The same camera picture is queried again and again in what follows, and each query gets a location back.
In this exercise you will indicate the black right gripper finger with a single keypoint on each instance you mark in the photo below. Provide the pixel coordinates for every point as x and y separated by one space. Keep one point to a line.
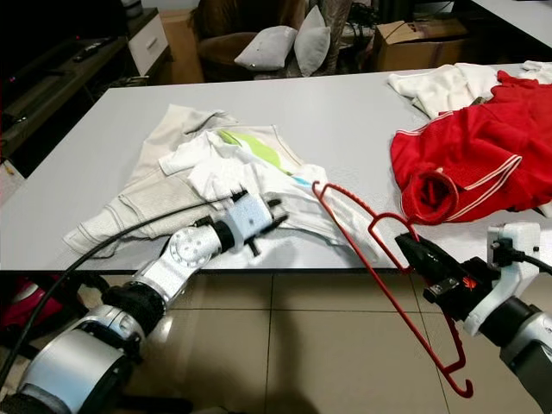
418 248
414 260

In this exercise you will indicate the red plastic hanger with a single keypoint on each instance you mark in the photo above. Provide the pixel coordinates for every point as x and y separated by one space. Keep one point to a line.
379 276

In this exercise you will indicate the white T-shirt green print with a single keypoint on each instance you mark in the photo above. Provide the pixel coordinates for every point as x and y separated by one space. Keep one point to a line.
216 172

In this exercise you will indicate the red garment white stripes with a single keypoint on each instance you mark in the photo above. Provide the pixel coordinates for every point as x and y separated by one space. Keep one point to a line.
474 147

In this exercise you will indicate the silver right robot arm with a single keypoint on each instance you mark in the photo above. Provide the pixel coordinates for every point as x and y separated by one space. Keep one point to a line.
530 345

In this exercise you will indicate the red bag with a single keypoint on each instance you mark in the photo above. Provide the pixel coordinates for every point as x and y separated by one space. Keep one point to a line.
17 302

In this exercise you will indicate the dark brown armchair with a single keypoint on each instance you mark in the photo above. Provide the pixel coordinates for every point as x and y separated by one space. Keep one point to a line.
216 60

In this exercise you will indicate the brown cardboard box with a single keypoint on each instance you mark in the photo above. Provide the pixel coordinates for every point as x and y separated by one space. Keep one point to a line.
418 47

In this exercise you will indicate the dark TV stand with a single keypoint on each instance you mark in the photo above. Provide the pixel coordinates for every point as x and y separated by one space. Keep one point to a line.
60 95

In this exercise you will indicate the white crumpled garment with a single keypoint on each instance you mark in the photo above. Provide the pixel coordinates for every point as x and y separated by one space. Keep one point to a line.
539 71

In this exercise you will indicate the white drawer unit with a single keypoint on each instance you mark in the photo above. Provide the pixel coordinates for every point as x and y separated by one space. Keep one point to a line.
148 43

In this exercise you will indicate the black remote control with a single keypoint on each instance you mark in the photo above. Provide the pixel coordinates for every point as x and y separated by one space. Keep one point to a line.
93 49

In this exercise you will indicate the white table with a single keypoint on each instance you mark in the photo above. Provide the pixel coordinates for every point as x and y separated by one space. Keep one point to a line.
517 17

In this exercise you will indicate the black television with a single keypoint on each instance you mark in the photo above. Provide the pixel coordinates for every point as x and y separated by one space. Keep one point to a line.
52 30

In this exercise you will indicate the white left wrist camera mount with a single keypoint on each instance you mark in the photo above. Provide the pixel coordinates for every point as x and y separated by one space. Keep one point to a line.
250 216

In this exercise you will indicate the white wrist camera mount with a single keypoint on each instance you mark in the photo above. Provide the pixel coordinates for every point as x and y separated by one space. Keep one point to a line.
504 276
250 216

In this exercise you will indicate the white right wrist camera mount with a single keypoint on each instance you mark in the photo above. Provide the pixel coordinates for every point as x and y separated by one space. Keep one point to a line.
504 276

